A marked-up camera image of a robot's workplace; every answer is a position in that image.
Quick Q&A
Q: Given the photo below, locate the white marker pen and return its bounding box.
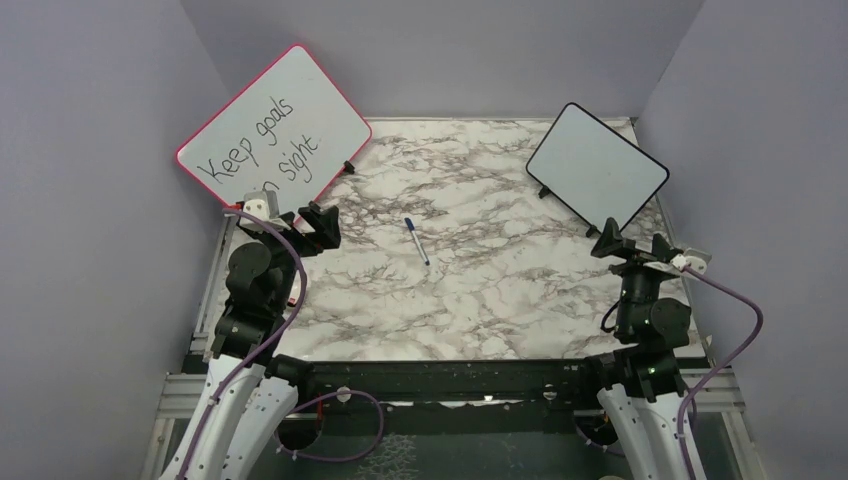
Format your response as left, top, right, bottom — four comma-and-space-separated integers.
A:
408, 228, 431, 266

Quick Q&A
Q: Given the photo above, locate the black aluminium mounting rail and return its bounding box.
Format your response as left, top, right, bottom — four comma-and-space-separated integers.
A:
284, 355, 618, 436

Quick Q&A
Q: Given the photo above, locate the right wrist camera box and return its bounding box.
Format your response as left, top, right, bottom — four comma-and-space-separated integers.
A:
645, 248, 712, 276

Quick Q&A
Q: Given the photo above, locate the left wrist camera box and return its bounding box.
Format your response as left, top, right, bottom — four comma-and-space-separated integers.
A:
242, 190, 289, 230

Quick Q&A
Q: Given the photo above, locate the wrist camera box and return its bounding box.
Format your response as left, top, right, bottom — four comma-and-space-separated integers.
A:
242, 190, 289, 230
645, 248, 712, 276

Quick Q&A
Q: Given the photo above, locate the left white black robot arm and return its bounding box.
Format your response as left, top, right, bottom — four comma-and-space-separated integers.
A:
160, 200, 341, 479

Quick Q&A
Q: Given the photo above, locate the black framed whiteboard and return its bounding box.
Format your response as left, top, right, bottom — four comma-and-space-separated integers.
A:
525, 102, 670, 231

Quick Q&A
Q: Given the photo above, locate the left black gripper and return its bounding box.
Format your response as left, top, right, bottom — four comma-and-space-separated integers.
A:
253, 205, 341, 310

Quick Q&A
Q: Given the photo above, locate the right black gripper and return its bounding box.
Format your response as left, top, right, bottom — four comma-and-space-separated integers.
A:
591, 216, 679, 336

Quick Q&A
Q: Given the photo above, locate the pink framed whiteboard with writing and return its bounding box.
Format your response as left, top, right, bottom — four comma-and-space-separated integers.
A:
175, 44, 372, 213

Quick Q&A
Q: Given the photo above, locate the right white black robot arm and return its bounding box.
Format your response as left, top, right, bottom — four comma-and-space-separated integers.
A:
576, 218, 712, 479

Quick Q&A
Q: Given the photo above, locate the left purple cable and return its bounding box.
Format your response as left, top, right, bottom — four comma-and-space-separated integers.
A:
175, 207, 386, 480

